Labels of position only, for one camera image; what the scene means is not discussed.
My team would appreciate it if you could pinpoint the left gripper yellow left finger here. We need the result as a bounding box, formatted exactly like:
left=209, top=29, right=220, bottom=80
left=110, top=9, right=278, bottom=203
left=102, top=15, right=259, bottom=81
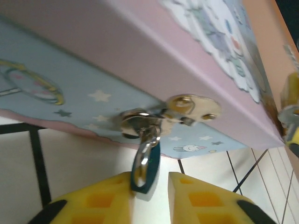
left=28, top=172, right=135, bottom=224

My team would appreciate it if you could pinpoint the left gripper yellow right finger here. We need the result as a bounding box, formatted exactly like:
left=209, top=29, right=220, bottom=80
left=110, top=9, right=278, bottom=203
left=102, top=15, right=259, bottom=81
left=168, top=172, right=278, bottom=224

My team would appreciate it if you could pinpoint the small grey metal key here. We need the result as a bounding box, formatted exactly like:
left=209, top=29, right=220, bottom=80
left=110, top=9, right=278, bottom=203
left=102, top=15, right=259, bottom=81
left=277, top=105, right=299, bottom=132

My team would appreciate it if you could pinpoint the blue padlock with silver shackle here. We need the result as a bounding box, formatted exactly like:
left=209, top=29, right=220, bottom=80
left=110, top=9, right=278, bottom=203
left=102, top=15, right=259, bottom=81
left=129, top=126, right=163, bottom=202

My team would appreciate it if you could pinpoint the pastel cartoon tin box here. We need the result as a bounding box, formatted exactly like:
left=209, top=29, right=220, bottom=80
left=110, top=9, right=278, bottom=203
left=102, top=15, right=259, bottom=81
left=0, top=0, right=286, bottom=161

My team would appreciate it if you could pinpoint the silver metal box hasp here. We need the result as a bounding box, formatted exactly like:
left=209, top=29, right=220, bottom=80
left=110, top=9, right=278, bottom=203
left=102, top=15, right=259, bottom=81
left=119, top=94, right=222, bottom=140

